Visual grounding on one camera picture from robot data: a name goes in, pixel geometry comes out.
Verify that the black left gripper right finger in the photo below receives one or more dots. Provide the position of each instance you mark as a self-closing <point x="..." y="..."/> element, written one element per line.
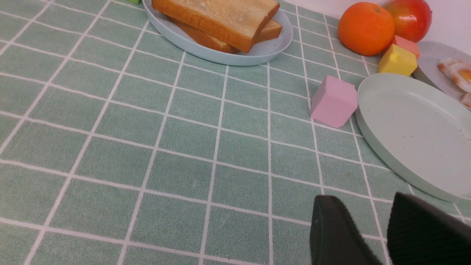
<point x="419" y="233"/>

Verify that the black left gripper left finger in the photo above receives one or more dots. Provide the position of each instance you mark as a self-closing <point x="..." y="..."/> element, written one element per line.
<point x="334" y="237"/>

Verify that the toast slice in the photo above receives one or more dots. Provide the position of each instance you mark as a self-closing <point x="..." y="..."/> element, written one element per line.
<point x="235" y="22"/>
<point x="271" y="31"/>

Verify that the fried egg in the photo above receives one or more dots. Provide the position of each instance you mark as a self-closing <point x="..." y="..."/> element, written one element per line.
<point x="458" y="71"/>
<point x="465" y="100"/>

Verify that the mint green plate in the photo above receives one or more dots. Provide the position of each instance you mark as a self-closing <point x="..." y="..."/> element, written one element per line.
<point x="419" y="132"/>

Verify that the fried egg front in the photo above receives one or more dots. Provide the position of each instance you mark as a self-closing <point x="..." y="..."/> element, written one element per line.
<point x="458" y="71"/>

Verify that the yellow cube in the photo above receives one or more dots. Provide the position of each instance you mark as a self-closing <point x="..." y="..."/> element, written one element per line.
<point x="397" y="60"/>

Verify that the grey plate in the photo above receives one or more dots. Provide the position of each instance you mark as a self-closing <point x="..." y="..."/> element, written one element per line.
<point x="428" y="72"/>

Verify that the salmon pink cube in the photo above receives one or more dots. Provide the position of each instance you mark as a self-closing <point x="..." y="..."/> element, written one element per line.
<point x="407" y="45"/>

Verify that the orange fruit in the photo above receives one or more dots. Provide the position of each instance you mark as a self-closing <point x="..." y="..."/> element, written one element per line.
<point x="366" y="28"/>

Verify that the red apple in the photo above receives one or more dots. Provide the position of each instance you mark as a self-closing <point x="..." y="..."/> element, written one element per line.
<point x="412" y="18"/>

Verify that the light blue plate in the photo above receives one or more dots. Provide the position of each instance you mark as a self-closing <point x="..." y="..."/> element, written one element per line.
<point x="260" y="53"/>

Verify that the green cube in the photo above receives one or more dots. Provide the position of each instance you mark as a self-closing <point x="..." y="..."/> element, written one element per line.
<point x="137" y="2"/>

